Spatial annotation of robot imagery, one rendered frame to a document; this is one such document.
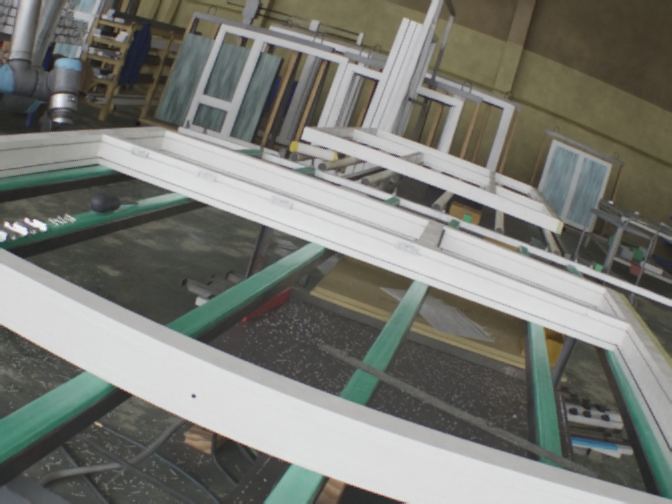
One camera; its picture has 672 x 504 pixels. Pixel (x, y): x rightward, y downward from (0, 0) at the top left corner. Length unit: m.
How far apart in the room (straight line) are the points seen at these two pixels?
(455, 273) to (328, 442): 1.03
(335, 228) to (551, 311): 0.53
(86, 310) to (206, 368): 0.14
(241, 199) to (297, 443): 1.10
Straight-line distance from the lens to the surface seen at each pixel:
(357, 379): 1.04
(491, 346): 2.31
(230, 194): 1.80
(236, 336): 1.85
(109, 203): 1.45
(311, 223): 1.76
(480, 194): 4.16
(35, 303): 0.84
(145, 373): 0.79
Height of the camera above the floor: 1.23
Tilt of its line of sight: 12 degrees down
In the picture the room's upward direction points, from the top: 18 degrees clockwise
